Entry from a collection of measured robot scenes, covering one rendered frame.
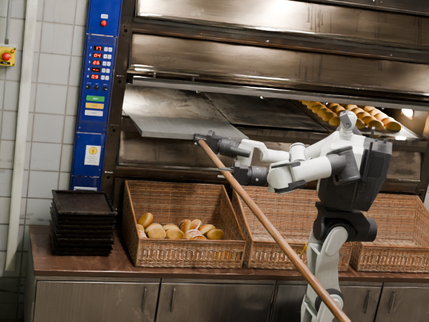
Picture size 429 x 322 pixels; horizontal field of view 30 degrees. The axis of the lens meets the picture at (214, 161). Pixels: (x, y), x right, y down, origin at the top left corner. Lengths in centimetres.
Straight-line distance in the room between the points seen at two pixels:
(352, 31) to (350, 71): 22
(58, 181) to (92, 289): 65
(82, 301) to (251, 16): 166
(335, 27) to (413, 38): 47
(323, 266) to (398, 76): 136
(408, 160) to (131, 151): 164
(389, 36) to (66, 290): 217
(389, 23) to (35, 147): 200
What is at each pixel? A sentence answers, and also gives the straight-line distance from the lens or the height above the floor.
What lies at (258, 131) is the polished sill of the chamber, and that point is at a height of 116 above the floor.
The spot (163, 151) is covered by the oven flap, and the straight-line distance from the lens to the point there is 426.
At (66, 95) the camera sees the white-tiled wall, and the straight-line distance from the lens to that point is 409.
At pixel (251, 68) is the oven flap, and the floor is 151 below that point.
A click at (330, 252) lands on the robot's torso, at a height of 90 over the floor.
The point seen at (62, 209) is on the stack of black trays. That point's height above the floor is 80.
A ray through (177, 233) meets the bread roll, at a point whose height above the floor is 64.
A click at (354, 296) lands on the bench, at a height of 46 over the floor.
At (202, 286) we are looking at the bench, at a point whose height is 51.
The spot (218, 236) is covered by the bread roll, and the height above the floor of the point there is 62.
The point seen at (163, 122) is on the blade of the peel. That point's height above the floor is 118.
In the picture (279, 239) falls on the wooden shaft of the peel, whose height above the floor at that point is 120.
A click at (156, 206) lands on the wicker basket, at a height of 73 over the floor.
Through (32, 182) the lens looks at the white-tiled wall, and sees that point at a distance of 422.
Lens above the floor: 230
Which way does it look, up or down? 18 degrees down
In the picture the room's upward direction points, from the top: 9 degrees clockwise
